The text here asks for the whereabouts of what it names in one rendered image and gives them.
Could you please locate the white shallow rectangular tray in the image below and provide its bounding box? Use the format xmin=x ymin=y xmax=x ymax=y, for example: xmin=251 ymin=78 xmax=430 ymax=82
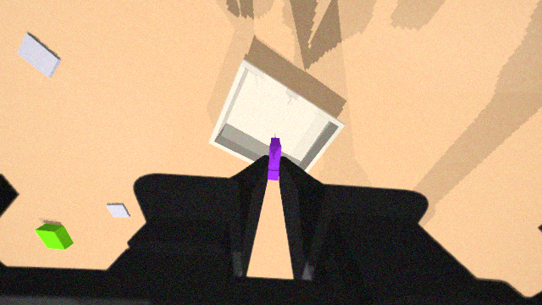
xmin=208 ymin=59 xmax=345 ymax=173

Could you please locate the small green block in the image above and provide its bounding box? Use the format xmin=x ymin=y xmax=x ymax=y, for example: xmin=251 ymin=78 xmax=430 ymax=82
xmin=36 ymin=224 xmax=73 ymax=250

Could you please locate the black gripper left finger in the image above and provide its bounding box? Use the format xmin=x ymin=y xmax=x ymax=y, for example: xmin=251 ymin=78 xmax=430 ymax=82
xmin=133 ymin=155 xmax=269 ymax=276

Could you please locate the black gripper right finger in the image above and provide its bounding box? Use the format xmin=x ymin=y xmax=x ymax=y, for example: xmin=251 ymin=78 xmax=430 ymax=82
xmin=279 ymin=156 xmax=429 ymax=280

